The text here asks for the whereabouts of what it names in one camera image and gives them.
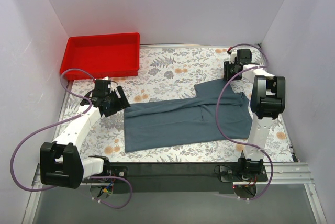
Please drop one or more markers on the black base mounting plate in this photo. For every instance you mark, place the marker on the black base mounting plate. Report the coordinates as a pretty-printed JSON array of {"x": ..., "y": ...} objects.
[{"x": 180, "y": 177}]

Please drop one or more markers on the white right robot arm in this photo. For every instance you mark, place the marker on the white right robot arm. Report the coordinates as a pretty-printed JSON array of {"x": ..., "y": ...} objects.
[{"x": 267, "y": 102}]

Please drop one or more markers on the blue-grey t-shirt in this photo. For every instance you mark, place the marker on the blue-grey t-shirt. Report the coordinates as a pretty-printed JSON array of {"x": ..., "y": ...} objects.
[{"x": 215, "y": 110}]

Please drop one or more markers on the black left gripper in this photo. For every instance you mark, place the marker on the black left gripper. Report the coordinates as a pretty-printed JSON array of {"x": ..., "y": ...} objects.
[{"x": 118, "y": 102}]

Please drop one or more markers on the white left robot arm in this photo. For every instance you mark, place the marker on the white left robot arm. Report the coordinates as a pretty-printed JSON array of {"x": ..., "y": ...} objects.
[{"x": 60, "y": 160}]

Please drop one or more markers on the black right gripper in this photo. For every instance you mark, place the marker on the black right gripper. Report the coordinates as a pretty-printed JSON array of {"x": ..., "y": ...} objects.
[{"x": 229, "y": 70}]

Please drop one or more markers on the red plastic tray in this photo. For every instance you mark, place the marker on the red plastic tray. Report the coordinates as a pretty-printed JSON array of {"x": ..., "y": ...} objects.
[{"x": 114, "y": 55}]

